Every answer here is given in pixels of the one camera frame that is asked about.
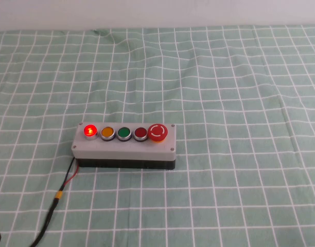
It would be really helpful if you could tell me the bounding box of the yellow push button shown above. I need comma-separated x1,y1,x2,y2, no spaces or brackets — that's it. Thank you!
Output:
100,126,115,142

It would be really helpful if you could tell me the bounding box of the black red power cable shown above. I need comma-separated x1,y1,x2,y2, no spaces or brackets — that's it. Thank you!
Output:
26,156,80,247

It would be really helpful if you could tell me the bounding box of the green white checked tablecloth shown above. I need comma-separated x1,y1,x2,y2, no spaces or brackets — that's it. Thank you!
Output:
0,24,315,247

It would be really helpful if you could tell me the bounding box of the red indicator lamp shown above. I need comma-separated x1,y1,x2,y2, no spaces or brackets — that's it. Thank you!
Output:
83,124,99,142

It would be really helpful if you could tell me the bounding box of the green push button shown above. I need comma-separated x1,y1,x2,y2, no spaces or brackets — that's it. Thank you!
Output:
116,126,132,142

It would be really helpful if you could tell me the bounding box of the red emergency stop mushroom button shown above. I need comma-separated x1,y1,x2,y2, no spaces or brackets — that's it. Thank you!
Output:
147,123,169,144

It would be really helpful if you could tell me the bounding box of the dark red push button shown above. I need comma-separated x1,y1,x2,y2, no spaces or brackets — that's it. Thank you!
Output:
133,127,148,143

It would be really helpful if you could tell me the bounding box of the grey black push-button control box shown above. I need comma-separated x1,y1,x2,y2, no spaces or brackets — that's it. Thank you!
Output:
71,122,177,171

